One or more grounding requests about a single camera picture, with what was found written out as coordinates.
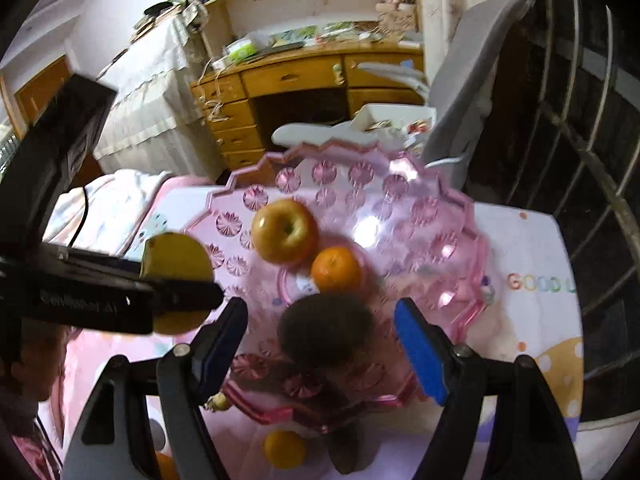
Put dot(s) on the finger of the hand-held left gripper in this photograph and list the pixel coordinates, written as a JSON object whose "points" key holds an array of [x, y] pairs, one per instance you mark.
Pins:
{"points": [[107, 261], [187, 296]]}

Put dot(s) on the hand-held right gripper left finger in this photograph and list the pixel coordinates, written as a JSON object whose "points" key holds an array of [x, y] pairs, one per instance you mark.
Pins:
{"points": [[219, 355]]}

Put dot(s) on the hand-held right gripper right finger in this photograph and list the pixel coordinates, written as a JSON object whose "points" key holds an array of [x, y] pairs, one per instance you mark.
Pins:
{"points": [[420, 355]]}

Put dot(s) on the yellow lemon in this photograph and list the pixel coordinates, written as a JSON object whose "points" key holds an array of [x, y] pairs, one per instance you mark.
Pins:
{"points": [[175, 257]]}

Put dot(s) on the brown kiwi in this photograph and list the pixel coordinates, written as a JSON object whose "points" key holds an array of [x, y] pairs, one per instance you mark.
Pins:
{"points": [[347, 452], [325, 330]]}

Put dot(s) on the pink plastic bowl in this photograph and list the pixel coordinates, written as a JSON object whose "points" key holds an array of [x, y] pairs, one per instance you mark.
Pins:
{"points": [[400, 220]]}

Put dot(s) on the person's left hand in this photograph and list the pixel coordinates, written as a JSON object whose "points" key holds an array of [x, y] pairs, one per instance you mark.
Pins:
{"points": [[45, 360]]}

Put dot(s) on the white quilt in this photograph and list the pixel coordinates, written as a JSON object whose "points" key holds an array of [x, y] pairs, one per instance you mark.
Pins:
{"points": [[115, 200]]}

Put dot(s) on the wooden door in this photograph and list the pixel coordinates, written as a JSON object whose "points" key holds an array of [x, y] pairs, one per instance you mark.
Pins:
{"points": [[40, 90]]}

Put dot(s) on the orange tangerine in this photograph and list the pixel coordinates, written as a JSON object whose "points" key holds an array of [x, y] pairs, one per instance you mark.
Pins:
{"points": [[166, 467], [337, 270], [285, 449]]}

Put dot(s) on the yellow apple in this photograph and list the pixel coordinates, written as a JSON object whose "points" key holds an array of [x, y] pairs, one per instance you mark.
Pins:
{"points": [[285, 232]]}

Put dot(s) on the white lace cloth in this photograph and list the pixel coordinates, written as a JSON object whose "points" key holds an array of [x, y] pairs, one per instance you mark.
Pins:
{"points": [[150, 90]]}

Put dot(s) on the dark shallow pan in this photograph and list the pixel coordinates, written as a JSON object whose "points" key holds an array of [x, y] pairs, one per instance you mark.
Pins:
{"points": [[158, 9]]}

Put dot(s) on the green tissue box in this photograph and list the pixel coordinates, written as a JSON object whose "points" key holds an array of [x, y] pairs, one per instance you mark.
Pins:
{"points": [[240, 50]]}

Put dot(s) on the wooden desk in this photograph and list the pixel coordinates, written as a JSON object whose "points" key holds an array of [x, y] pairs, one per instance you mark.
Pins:
{"points": [[280, 77]]}

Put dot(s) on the white open box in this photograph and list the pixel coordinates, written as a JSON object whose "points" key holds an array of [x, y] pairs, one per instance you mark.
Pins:
{"points": [[385, 115]]}

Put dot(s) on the grey office chair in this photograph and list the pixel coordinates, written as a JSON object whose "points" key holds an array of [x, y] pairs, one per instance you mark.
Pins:
{"points": [[470, 85]]}

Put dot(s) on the brown-haired doll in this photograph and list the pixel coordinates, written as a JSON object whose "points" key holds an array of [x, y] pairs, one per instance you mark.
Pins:
{"points": [[397, 2]]}

